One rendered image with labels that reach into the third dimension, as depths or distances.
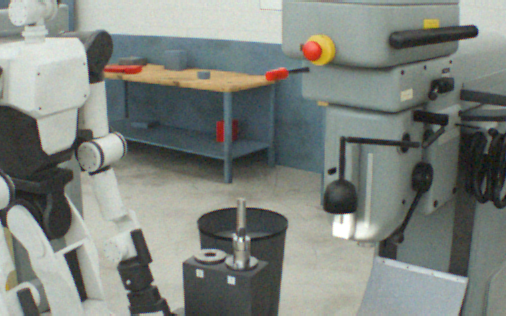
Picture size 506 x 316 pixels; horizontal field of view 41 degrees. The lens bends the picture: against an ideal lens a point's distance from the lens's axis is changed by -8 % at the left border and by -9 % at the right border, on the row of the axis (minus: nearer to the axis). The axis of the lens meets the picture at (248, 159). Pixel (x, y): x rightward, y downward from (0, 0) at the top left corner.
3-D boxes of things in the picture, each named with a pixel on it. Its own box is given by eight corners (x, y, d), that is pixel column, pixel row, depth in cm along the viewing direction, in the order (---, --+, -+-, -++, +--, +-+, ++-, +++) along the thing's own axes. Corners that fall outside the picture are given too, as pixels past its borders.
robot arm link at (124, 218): (113, 260, 190) (96, 213, 188) (130, 249, 197) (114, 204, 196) (131, 257, 187) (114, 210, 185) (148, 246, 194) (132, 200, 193)
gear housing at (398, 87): (397, 114, 143) (398, 66, 141) (298, 99, 158) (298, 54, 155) (454, 94, 169) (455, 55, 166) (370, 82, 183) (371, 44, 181)
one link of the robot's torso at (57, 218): (-27, 228, 176) (-35, 164, 172) (5, 214, 187) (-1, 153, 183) (45, 249, 164) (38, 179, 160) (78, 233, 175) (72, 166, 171)
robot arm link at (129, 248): (110, 281, 188) (96, 242, 187) (130, 267, 197) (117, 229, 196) (142, 276, 183) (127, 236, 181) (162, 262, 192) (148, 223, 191)
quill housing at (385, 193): (387, 253, 155) (396, 111, 147) (311, 235, 168) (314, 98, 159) (422, 228, 170) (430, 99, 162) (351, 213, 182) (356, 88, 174)
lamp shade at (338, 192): (319, 212, 146) (320, 183, 144) (326, 202, 152) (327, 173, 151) (354, 215, 144) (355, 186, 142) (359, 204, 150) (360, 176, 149)
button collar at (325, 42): (330, 66, 138) (330, 36, 136) (304, 63, 141) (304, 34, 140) (335, 65, 139) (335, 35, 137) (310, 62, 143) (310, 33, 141)
